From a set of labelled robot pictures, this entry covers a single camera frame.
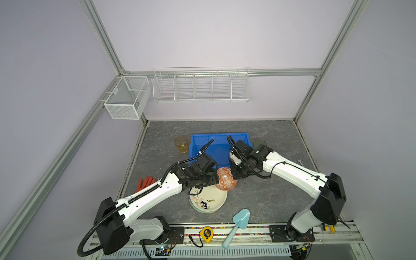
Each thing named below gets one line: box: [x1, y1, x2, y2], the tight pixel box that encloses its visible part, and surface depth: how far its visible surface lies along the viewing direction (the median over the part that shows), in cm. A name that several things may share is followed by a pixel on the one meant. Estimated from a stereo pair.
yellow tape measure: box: [199, 225, 214, 244], surface depth 74 cm
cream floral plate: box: [189, 185, 229, 212], surface depth 82 cm
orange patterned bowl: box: [215, 166, 238, 192], surface depth 82 cm
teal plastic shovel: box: [222, 208, 251, 250], surface depth 79 cm
